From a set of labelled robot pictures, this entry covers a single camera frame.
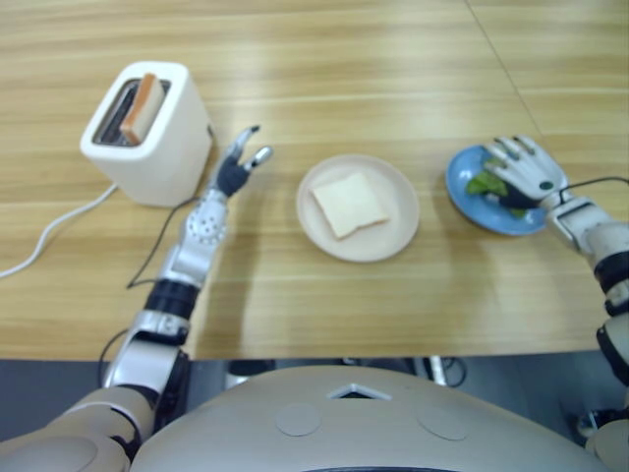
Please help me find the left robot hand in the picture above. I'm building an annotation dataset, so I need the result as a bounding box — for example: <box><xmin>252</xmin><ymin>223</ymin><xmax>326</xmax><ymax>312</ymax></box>
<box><xmin>212</xmin><ymin>125</ymin><xmax>274</xmax><ymax>197</ymax></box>

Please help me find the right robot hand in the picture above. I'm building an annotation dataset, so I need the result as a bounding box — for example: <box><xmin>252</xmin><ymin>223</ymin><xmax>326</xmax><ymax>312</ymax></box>
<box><xmin>481</xmin><ymin>134</ymin><xmax>571</xmax><ymax>210</ymax></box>

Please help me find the green lettuce leaf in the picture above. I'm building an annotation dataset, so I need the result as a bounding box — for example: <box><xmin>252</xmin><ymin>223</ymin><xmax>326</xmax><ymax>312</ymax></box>
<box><xmin>465</xmin><ymin>155</ymin><xmax>528</xmax><ymax>218</ymax></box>

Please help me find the blue plate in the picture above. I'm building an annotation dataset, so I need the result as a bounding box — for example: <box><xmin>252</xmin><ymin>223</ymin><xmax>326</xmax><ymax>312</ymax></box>
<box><xmin>445</xmin><ymin>144</ymin><xmax>550</xmax><ymax>237</ymax></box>

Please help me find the cream toaster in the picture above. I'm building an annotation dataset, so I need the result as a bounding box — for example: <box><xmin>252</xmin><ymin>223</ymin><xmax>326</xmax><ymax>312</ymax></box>
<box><xmin>80</xmin><ymin>60</ymin><xmax>218</xmax><ymax>207</ymax></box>

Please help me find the bread slice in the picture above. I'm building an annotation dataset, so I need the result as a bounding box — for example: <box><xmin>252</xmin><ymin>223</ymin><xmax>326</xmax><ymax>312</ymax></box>
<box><xmin>309</xmin><ymin>171</ymin><xmax>392</xmax><ymax>241</ymax></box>
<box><xmin>119</xmin><ymin>72</ymin><xmax>165</xmax><ymax>146</ymax></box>

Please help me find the cream plate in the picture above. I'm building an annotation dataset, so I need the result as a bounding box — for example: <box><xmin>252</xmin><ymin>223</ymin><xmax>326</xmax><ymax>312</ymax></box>
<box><xmin>295</xmin><ymin>153</ymin><xmax>421</xmax><ymax>264</ymax></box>

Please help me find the robot body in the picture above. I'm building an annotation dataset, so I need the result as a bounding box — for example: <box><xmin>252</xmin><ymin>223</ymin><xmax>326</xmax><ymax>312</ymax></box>
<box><xmin>128</xmin><ymin>364</ymin><xmax>615</xmax><ymax>472</ymax></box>

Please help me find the white cord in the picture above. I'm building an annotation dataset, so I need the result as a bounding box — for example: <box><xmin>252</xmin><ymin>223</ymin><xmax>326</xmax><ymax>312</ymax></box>
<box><xmin>0</xmin><ymin>182</ymin><xmax>120</xmax><ymax>280</ymax></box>

